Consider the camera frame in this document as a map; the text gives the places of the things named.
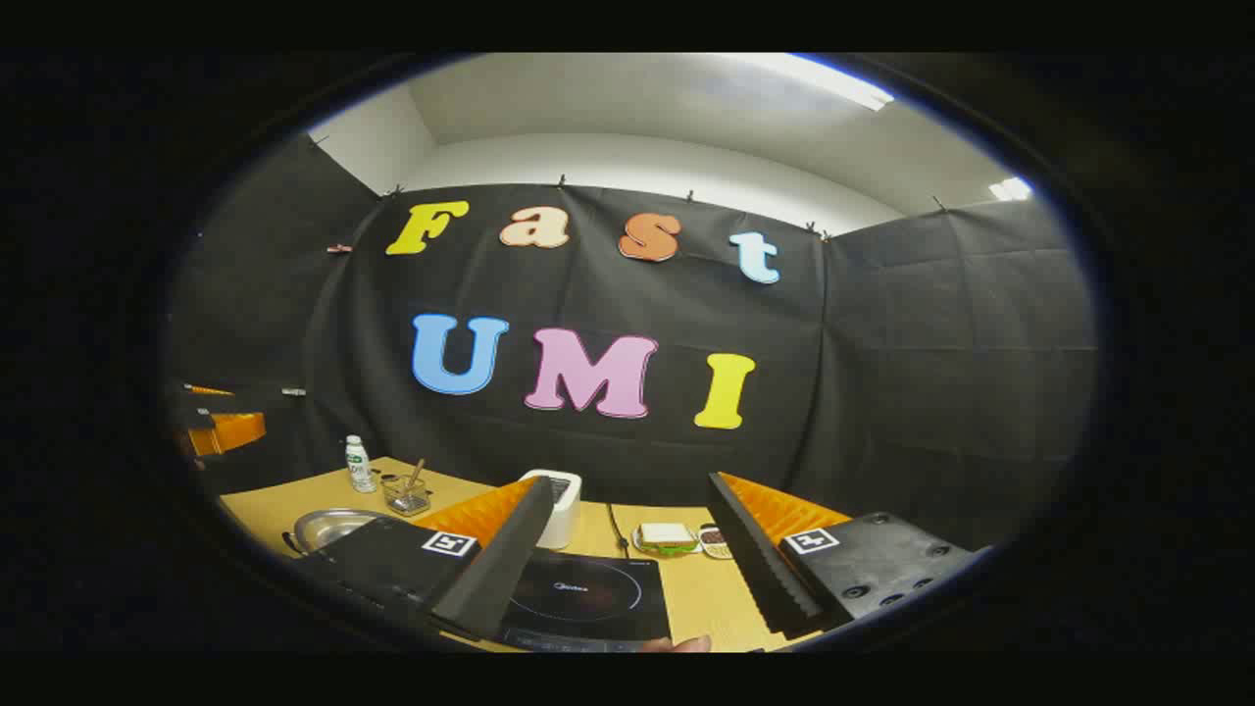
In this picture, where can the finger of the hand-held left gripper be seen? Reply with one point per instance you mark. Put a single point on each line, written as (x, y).
(230, 433)
(225, 400)

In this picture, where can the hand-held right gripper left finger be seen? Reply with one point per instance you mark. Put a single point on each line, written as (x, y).
(490, 579)

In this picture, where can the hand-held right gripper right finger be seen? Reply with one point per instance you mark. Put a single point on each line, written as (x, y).
(760, 569)

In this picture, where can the black induction cooktop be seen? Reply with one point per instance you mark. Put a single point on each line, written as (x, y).
(598, 598)

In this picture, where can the stainless steel pot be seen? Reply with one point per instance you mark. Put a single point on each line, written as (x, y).
(333, 528)

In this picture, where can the white divided food tray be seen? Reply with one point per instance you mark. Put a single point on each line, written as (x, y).
(716, 541)

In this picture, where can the sandwich on green plate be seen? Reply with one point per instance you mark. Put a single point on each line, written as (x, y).
(667, 537)

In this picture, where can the white toaster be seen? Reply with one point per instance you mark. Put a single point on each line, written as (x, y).
(564, 510)

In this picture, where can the white green-label drink bottle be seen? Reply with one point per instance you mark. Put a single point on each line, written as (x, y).
(360, 473)

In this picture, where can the small ceiling light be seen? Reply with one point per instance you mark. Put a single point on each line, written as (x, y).
(1012, 188)

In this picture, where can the long ceiling light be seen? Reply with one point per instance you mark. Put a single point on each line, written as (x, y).
(843, 83)

